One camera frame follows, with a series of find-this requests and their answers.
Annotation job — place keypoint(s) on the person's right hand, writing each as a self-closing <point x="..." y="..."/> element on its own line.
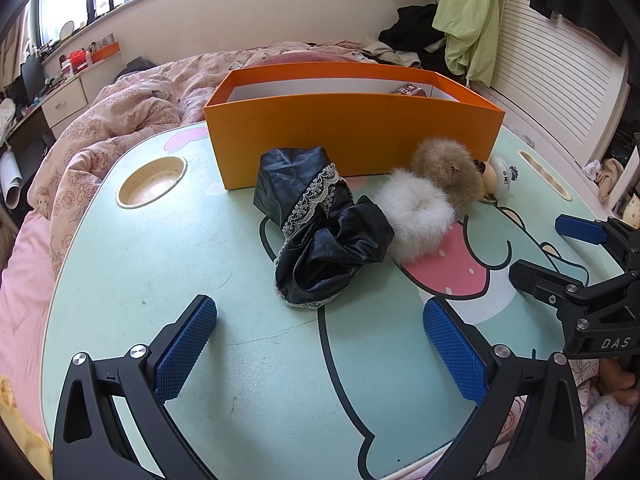
<point x="617" y="380"/>

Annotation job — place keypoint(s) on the grey crumpled clothing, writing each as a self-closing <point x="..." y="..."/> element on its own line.
<point x="137" y="66"/>

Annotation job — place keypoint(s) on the white louvred wardrobe door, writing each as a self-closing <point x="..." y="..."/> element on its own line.
<point x="550" y="80"/>

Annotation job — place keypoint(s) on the black monitor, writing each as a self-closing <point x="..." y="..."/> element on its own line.
<point x="31" y="77"/>

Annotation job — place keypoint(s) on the orange cardboard box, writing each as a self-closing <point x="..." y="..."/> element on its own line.
<point x="350" y="130"/>

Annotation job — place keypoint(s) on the light green hanging garment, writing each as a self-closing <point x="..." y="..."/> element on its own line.
<point x="467" y="15"/>

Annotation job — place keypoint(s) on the small orange storage box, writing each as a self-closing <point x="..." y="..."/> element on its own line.
<point x="107" y="52"/>

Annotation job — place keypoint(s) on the pink floral pyjama trousers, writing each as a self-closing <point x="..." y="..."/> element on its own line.
<point x="607" y="435"/>

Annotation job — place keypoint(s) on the red container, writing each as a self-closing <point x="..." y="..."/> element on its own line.
<point x="78" y="58"/>

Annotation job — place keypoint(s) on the white fluffy scrunchie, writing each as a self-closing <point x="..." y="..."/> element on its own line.
<point x="415" y="215"/>

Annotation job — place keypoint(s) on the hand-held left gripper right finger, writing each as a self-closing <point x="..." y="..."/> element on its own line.
<point x="455" y="355"/>

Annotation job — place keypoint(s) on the black clothes pile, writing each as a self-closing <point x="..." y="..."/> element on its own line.
<point x="410" y="27"/>

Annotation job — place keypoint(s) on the brown fluffy pom-pom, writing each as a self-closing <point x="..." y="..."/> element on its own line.
<point x="440" y="165"/>

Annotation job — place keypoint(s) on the black lace-trimmed scrunchie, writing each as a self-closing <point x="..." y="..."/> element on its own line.
<point x="340" y="240"/>

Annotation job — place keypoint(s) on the red and black mahjong block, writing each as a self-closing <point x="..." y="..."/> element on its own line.
<point x="410" y="89"/>

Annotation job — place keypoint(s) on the beige cloth heap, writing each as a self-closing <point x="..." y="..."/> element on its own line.
<point x="611" y="177"/>

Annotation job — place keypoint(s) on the beige crumpled garment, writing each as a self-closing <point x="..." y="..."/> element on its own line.
<point x="390" y="55"/>

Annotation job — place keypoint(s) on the pink floral quilt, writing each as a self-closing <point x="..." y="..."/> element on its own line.
<point x="125" y="110"/>

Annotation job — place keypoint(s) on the green cartoon-print desktop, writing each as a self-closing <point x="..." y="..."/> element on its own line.
<point x="200" y="240"/>

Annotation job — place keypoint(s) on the round white mirror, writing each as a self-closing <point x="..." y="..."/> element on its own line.
<point x="67" y="30"/>

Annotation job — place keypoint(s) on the pink bedsheet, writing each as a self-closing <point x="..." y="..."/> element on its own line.
<point x="25" y="310"/>

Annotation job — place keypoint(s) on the white drawer cabinet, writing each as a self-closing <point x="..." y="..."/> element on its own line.
<point x="65" y="100"/>

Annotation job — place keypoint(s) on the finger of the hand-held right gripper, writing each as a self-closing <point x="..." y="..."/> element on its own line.
<point x="580" y="229"/>
<point x="540" y="280"/>

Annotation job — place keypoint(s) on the white rolled sheet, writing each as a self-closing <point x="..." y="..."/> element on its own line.
<point x="10" y="175"/>

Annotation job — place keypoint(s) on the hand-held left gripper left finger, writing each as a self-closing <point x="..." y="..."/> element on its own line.
<point x="185" y="345"/>

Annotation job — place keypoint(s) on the yellow cloth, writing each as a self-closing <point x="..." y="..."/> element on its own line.
<point x="22" y="435"/>

